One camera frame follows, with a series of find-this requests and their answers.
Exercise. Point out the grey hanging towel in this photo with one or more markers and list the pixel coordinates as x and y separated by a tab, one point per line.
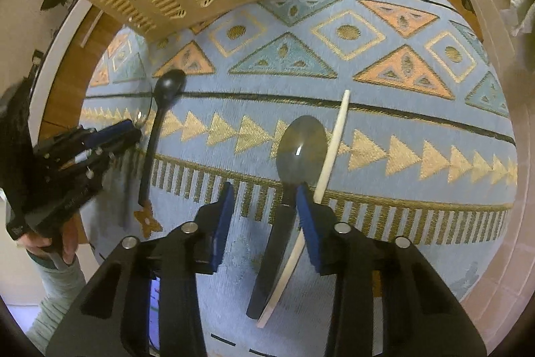
519	20

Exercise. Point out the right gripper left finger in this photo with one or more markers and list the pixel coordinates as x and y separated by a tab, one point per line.
110	316

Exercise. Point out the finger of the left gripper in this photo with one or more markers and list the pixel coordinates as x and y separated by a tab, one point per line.
115	139

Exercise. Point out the grey sleeve left forearm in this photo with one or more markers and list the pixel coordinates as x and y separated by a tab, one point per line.
61	288

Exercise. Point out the cream chopstick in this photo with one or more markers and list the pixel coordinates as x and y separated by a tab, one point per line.
319	192

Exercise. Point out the blue patterned round mat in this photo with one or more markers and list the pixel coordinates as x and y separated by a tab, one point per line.
404	88

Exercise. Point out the wooden base cabinets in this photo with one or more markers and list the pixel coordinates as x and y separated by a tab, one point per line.
65	100

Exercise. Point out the black round ladle spoon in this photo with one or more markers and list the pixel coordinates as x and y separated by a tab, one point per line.
166	93

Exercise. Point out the left hand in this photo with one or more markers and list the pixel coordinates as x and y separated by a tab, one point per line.
34	246

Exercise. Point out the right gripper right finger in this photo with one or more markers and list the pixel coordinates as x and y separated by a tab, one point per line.
385	284

